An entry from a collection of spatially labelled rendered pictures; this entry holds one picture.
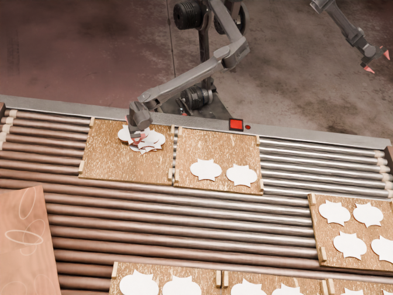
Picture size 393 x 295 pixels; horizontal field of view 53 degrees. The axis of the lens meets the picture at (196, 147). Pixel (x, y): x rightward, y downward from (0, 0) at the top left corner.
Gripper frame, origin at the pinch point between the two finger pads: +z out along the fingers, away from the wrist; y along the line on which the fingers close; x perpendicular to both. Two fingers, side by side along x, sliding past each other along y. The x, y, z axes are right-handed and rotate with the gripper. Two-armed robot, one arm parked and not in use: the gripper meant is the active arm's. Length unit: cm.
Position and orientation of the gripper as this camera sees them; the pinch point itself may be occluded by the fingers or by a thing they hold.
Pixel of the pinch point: (134, 135)
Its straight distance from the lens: 188.2
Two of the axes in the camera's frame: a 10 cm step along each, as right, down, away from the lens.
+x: 9.4, -1.4, 3.0
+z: -1.5, 6.4, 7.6
